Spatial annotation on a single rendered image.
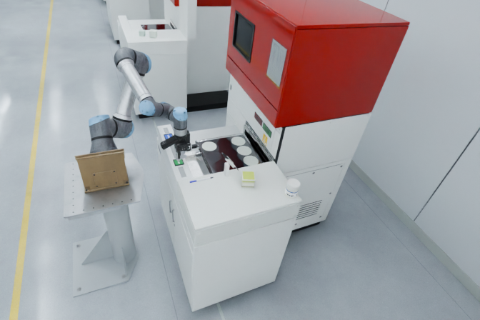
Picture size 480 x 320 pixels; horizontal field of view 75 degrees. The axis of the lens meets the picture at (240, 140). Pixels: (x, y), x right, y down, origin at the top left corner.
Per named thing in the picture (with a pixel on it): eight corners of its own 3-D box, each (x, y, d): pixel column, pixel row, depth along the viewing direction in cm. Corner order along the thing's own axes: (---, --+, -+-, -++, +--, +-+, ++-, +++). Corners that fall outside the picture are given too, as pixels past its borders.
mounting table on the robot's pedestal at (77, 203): (68, 232, 174) (63, 217, 166) (68, 178, 205) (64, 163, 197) (151, 213, 190) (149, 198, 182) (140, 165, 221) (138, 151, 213)
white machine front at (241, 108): (229, 111, 265) (233, 67, 241) (273, 176, 208) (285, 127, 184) (226, 111, 264) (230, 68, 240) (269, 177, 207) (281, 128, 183)
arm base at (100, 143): (87, 155, 169) (84, 137, 170) (93, 158, 183) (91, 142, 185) (116, 150, 173) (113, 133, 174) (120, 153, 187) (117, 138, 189)
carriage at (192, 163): (190, 149, 216) (190, 146, 214) (206, 186, 190) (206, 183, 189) (178, 151, 213) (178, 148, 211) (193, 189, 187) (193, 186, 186)
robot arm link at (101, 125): (86, 140, 177) (82, 117, 179) (106, 141, 189) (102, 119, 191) (99, 135, 172) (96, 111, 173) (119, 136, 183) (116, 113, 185)
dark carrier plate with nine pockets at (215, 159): (243, 134, 228) (243, 134, 228) (263, 166, 204) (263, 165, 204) (197, 142, 216) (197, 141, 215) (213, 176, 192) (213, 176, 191)
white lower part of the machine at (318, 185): (280, 166, 341) (296, 101, 291) (323, 226, 283) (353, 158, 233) (219, 180, 315) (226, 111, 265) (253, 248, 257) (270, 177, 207)
